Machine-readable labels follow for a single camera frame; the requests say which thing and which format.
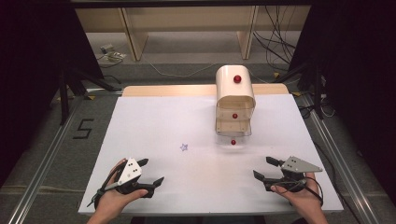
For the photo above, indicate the white power adapter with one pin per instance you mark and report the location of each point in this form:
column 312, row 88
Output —
column 106, row 48

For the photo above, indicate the cream drawer cabinet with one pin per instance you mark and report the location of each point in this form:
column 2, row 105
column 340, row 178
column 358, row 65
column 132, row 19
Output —
column 230, row 88

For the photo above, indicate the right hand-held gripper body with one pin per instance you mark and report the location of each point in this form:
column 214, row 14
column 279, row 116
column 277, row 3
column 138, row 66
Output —
column 297, row 166

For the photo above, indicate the small blue star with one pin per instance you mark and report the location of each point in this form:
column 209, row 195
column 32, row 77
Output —
column 184, row 147

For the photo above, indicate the clear drawer with red knob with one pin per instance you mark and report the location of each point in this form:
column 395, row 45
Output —
column 234, row 116
column 233, row 142

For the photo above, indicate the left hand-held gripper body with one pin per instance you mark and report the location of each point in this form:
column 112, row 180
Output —
column 129, row 172

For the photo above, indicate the black tripod stand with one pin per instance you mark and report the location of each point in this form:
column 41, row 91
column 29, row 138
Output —
column 63, row 99
column 317, row 93

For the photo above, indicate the white power strip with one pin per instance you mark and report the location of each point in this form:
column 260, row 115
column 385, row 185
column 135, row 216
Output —
column 115, row 57

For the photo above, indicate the aluminium floor rail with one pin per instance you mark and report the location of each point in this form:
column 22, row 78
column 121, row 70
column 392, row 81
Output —
column 342, row 161
column 40, row 174

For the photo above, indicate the black tape floor number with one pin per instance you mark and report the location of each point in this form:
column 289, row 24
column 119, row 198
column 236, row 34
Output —
column 80, row 137

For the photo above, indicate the beige wooden desk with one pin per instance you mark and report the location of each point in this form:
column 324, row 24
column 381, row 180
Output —
column 137, row 37

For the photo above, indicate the person's left hand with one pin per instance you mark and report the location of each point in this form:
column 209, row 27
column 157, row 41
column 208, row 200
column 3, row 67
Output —
column 113, row 200

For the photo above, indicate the yellow tape piece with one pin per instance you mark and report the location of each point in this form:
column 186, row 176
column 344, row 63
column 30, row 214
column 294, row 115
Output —
column 296, row 93
column 276, row 74
column 91, row 97

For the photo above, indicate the dark curtain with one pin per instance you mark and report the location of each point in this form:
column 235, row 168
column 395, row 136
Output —
column 358, row 62
column 25, row 62

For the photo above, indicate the person's right hand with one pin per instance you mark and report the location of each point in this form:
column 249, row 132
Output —
column 303, row 199

